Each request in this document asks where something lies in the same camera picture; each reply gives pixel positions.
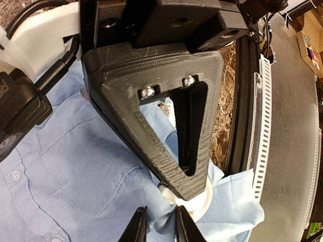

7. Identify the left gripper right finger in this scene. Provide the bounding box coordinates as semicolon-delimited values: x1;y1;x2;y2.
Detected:
175;206;206;242

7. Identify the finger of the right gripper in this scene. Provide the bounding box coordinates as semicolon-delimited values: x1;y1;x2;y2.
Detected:
82;43;223;201

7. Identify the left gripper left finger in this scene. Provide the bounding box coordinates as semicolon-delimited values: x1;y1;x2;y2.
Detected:
118;207;147;242

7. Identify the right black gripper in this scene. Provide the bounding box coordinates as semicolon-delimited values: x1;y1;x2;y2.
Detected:
79;0;248;54

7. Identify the round floral brooch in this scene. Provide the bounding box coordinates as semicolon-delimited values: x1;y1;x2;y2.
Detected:
158;175;213;222

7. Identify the light blue shirt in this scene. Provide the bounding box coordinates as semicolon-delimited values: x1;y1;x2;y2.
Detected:
0;60;265;242

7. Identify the black front rail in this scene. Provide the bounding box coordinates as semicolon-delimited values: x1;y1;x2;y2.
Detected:
224;36;259;176

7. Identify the white slotted cable duct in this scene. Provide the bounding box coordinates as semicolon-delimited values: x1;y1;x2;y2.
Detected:
247;55;321;241

